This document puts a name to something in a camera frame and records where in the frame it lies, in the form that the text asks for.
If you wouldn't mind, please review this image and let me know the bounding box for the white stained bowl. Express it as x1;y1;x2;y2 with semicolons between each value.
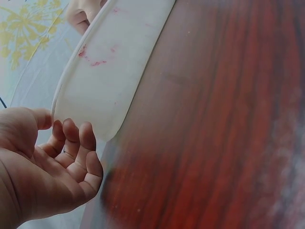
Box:
51;0;177;142

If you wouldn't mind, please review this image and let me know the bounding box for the person's left hand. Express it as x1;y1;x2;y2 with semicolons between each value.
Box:
0;107;104;229

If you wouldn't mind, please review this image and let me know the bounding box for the person's right hand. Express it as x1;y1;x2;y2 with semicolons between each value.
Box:
65;0;108;37

